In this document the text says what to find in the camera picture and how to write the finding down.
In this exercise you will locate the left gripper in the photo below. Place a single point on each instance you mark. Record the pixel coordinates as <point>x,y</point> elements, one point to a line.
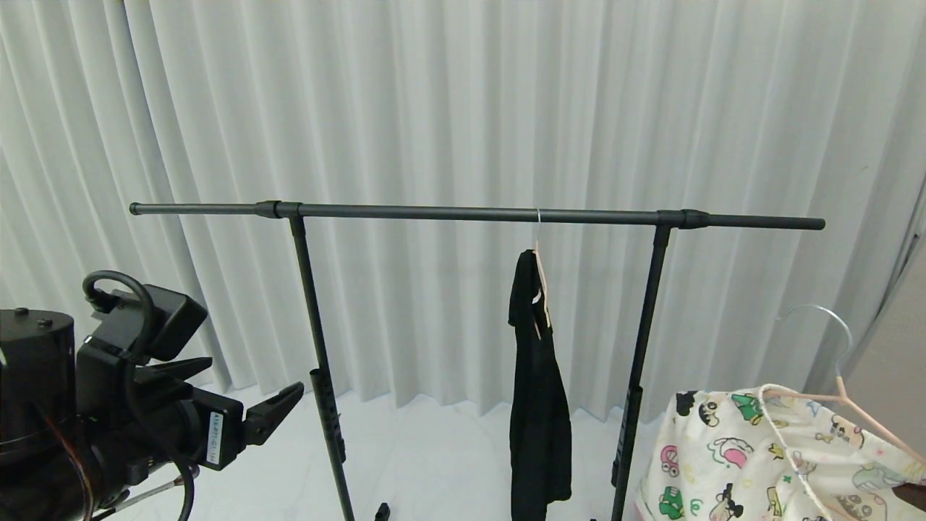
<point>166,427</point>

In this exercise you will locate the black short-sleeved shirt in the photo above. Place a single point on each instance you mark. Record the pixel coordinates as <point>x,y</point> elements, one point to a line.
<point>539,420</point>

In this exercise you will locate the cream printed garment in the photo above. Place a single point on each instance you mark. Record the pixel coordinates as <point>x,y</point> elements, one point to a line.
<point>723,463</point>

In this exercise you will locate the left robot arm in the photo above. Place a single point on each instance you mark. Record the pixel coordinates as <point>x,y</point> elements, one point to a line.
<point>36,391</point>

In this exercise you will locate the pink clothes hanger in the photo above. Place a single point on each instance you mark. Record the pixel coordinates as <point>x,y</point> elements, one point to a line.
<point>542,282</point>
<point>840,387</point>

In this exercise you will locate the black clothes rack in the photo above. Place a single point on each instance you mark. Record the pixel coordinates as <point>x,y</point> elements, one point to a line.
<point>434,213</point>

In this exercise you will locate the white curtain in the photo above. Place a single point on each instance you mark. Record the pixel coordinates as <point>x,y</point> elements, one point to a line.
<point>434,94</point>

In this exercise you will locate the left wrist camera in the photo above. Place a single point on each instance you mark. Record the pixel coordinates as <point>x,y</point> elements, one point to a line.
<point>173,322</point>

